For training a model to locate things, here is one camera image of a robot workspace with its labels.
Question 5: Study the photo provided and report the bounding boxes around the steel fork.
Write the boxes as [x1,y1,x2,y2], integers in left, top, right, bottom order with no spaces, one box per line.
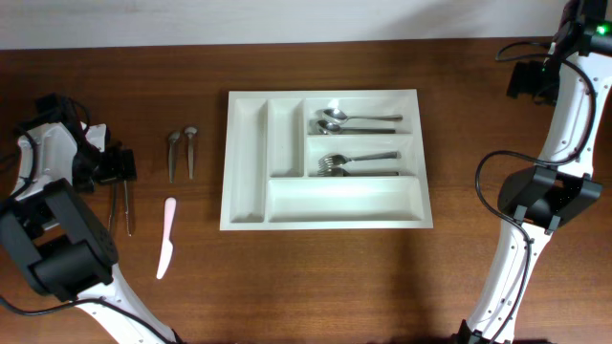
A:
[318,151,401,169]
[317,167,400,177]

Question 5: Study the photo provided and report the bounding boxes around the steel kitchen tongs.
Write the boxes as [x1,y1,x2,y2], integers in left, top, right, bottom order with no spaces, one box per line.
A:
[107,181,135,237]

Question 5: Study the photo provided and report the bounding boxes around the white plastic cutlery tray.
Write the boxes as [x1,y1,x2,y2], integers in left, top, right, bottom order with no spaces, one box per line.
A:
[220,89,433,230]

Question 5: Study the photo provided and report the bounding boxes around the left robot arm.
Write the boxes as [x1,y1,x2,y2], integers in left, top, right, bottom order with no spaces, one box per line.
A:
[1,94,182,343]

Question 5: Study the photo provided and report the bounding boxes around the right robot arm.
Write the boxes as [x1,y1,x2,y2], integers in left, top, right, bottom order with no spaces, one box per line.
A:
[451,0,611,344]

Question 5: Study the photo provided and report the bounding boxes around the small steel spoon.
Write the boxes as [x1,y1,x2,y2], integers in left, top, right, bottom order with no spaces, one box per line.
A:
[168,131,181,183]
[185,126,198,180]

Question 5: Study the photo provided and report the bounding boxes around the steel tablespoon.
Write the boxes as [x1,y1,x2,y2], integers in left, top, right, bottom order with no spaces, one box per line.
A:
[322,108,404,124]
[316,119,396,135]

